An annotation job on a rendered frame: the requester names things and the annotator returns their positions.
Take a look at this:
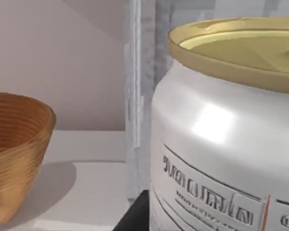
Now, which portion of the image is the white can with gold lid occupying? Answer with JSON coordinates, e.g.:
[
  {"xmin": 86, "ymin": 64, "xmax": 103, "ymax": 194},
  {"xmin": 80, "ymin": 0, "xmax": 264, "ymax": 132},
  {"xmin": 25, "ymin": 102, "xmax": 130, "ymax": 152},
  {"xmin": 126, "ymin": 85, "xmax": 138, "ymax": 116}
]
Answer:
[{"xmin": 149, "ymin": 16, "xmax": 289, "ymax": 231}]

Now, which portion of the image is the grey marbled cabinet post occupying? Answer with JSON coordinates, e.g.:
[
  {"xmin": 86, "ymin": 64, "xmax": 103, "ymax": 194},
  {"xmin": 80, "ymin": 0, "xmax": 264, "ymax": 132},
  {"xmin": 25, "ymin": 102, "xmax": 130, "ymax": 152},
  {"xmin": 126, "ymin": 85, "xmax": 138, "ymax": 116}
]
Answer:
[{"xmin": 123, "ymin": 0, "xmax": 181, "ymax": 202}]

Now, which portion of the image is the ribbed brown wooden bowl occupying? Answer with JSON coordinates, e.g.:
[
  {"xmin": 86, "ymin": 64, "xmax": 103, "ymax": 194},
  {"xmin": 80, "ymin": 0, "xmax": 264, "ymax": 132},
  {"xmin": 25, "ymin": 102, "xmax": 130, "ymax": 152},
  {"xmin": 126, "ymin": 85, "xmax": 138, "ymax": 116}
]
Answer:
[{"xmin": 0, "ymin": 92, "xmax": 56, "ymax": 223}]

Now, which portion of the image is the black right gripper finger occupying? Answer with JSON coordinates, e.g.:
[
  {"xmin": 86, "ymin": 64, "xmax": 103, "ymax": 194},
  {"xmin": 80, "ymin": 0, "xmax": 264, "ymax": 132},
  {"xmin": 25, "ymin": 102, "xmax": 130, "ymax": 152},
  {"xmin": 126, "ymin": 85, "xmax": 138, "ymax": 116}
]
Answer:
[{"xmin": 112, "ymin": 189, "xmax": 152, "ymax": 231}]

